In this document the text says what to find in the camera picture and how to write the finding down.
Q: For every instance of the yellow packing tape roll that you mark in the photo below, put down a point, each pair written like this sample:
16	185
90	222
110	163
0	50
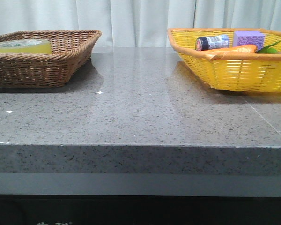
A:
26	46

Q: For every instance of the white curtain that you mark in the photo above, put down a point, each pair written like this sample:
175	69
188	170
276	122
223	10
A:
137	23

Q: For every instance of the small dark-capped bottle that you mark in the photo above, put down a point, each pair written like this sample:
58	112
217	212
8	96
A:
211	42

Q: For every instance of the brown wicker basket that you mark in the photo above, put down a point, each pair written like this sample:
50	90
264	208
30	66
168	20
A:
71	49

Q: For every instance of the yellow woven plastic basket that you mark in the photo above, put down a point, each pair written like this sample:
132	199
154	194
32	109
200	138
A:
252	72

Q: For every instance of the purple sponge block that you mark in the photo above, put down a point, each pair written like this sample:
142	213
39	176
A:
248	38

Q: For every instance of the orange toy carrot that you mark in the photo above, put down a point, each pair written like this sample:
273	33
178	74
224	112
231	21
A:
269	49

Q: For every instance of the dark cabinet under counter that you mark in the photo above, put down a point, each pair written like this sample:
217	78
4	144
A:
138	199

